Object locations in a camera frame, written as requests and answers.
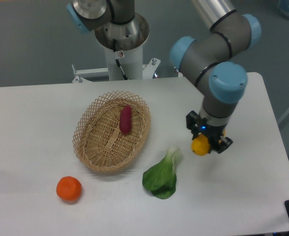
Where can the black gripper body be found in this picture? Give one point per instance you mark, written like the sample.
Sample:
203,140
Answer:
213,133

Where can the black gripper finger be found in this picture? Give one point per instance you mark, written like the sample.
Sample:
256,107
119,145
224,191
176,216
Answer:
194,124
220,145

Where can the yellow mango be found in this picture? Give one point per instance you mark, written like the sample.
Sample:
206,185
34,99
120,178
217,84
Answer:
200,145

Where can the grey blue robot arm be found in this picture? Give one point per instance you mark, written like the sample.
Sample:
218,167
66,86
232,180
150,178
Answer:
206,64

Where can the oval wicker basket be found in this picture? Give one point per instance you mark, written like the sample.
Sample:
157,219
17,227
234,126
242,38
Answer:
98,141

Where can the purple sweet potato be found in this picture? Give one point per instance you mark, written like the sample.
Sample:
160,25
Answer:
125,120

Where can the green bok choy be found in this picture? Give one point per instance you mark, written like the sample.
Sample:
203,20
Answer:
161,178

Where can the orange tangerine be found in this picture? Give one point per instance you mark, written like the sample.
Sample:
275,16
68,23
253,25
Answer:
69,188

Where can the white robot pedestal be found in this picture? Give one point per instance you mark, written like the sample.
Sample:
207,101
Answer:
123,49

